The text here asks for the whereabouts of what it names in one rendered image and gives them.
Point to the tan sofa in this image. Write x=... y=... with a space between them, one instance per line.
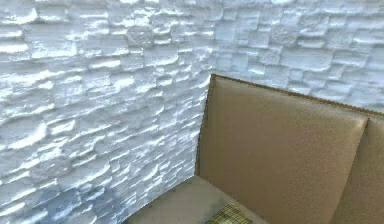
x=283 y=150

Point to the green plaid cushion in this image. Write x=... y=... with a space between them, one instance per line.
x=228 y=216

